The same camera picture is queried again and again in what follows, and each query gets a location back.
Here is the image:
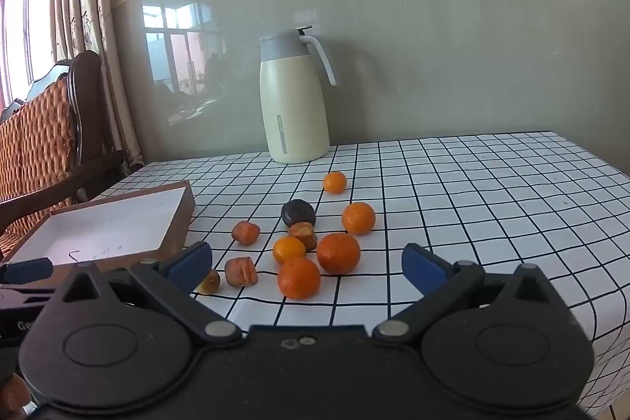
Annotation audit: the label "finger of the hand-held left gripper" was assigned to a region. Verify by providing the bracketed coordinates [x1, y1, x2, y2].
[0, 257, 55, 303]

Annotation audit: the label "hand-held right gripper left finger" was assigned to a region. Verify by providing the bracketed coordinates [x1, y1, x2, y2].
[46, 241, 243, 348]

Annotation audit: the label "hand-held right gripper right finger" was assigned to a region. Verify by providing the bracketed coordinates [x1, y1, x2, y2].
[371, 243, 574, 344]

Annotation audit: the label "brown cardboard box white inside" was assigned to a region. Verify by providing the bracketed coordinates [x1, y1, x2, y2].
[0, 180, 195, 288]

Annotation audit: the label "yellowish orange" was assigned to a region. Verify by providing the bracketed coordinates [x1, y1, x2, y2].
[272, 236, 307, 266]

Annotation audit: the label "brown wrinkled fruit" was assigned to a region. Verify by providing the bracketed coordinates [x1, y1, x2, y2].
[197, 269, 221, 296]
[224, 257, 258, 287]
[288, 222, 317, 252]

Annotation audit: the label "dark purple round fruit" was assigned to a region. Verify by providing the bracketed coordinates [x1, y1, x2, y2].
[281, 199, 317, 228]

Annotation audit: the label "small orange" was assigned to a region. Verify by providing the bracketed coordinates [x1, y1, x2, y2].
[323, 171, 348, 195]

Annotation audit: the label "person's left hand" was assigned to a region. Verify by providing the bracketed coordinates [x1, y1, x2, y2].
[0, 373, 31, 418]

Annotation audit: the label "orange carrot chunk left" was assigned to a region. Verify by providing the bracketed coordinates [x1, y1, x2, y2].
[232, 220, 261, 246]

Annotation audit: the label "white black checked tablecloth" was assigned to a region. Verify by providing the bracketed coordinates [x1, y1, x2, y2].
[93, 131, 630, 417]

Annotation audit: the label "wooden sofa orange tufted cushions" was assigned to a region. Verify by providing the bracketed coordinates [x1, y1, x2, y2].
[0, 51, 126, 253]

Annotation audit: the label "cream thermos jug grey lid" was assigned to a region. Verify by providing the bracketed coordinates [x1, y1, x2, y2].
[259, 25, 340, 164]

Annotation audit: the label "beige patterned curtain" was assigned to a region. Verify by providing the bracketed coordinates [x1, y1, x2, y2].
[49, 0, 145, 170]

